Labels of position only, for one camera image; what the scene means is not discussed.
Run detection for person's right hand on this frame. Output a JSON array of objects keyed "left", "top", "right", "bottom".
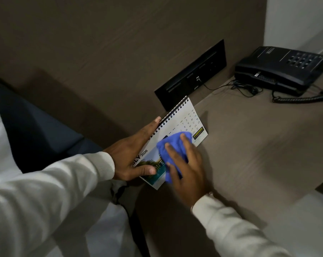
[{"left": 165, "top": 134, "right": 214, "bottom": 206}]

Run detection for person's left hand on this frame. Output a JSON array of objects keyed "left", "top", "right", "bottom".
[{"left": 103, "top": 116, "right": 161, "bottom": 182}]

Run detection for blue cleaning cloth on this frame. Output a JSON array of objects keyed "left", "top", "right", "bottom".
[{"left": 156, "top": 131, "right": 193, "bottom": 184}]

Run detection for spiral-bound desk calendar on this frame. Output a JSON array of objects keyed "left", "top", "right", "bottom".
[{"left": 137, "top": 97, "right": 208, "bottom": 190}]

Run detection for person's left forearm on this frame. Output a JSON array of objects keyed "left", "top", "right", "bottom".
[{"left": 0, "top": 152, "right": 116, "bottom": 257}]

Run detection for person's right forearm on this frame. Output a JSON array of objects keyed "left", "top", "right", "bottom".
[{"left": 192, "top": 195, "right": 293, "bottom": 257}]

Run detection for black desk telephone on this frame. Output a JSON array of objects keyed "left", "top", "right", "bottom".
[{"left": 234, "top": 46, "right": 323, "bottom": 97}]

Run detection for black wall socket panel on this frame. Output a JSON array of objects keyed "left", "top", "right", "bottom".
[{"left": 154, "top": 39, "right": 227, "bottom": 112}]

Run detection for thin black cable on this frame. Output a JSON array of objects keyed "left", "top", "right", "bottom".
[{"left": 196, "top": 77, "right": 264, "bottom": 98}]

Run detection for black coiled telephone cord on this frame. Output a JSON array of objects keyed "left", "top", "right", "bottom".
[{"left": 272, "top": 89, "right": 323, "bottom": 104}]

